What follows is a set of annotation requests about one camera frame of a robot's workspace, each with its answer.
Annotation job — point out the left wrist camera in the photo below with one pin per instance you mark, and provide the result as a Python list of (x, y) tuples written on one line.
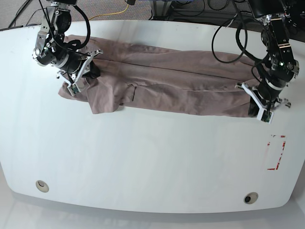
[(265, 116)]

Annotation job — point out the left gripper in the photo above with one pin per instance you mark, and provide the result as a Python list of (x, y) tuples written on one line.
[(265, 95)]

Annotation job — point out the left table grommet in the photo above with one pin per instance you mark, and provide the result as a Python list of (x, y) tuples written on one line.
[(42, 186)]

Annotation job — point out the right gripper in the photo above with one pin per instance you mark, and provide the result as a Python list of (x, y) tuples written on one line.
[(76, 67)]

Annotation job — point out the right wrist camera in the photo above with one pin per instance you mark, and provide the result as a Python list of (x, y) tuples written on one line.
[(76, 88)]

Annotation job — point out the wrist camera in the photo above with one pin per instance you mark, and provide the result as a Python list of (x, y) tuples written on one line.
[(265, 116), (76, 88)]

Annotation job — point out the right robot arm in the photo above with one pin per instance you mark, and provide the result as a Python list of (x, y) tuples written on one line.
[(52, 49)]

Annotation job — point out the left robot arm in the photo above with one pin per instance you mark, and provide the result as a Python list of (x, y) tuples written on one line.
[(277, 68)]

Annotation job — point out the right table grommet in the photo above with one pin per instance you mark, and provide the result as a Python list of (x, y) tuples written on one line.
[(250, 198)]

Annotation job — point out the red tape rectangle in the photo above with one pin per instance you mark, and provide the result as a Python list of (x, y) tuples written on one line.
[(274, 151)]

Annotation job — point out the table grommet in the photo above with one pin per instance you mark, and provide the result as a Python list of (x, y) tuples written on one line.
[(250, 198), (42, 186)]

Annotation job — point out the mauve t-shirt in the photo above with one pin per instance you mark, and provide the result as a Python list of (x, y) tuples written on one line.
[(155, 78)]

